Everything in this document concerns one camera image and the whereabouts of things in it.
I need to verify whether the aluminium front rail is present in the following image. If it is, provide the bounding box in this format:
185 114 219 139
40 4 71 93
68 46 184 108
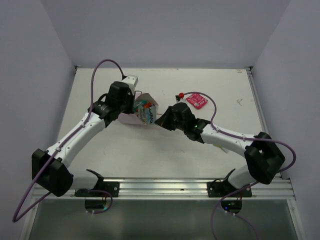
33 176 293 201

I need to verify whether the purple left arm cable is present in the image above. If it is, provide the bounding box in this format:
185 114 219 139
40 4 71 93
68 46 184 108
12 59 128 223

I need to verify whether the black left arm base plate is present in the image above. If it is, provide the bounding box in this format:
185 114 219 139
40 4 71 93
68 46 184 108
87 181 120 198

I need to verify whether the green red candy packet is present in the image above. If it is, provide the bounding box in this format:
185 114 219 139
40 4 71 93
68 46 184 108
133 100 145 113

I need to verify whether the aluminium rail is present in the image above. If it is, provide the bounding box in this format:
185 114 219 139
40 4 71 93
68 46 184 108
33 176 293 201
245 68 285 184

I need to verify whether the aluminium right side rail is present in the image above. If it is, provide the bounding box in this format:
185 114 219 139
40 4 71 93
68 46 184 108
245 68 285 184

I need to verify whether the yellow green snack packet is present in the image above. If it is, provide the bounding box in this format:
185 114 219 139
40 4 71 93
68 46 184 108
214 144 229 154

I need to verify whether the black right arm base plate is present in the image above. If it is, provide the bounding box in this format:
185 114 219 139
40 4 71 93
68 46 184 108
206 179 253 198

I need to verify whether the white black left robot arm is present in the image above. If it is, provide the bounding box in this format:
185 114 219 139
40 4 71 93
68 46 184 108
31 75 138 197

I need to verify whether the pink snack packet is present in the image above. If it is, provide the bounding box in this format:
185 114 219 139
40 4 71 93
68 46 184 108
185 93 208 110

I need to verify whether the orange fruit candy packet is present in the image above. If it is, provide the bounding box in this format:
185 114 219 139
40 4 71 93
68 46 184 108
143 101 153 108

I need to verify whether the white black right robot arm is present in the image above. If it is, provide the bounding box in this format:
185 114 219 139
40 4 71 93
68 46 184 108
155 102 285 197

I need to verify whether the lilac paper bag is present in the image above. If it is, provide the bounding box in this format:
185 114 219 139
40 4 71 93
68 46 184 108
118 92 162 125

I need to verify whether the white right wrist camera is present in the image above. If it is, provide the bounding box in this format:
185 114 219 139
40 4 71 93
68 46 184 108
175 92 185 103

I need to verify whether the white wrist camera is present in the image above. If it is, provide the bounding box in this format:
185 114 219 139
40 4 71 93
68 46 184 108
175 92 185 103
122 74 139 89

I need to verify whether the silver blue snack packet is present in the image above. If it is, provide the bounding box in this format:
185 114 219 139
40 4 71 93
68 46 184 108
138 105 158 125

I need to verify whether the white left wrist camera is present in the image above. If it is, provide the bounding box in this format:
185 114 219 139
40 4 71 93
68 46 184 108
122 74 139 89

